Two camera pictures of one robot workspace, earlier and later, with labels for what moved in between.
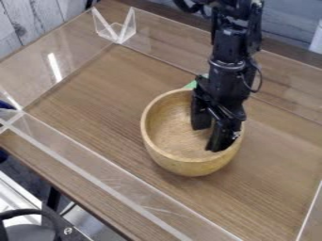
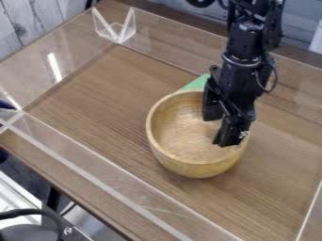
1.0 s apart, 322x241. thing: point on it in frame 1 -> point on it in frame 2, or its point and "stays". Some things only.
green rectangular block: x=193 y=85 stays
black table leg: x=54 y=200 stays
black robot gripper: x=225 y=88 -> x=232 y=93
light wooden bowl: x=174 y=144 stays
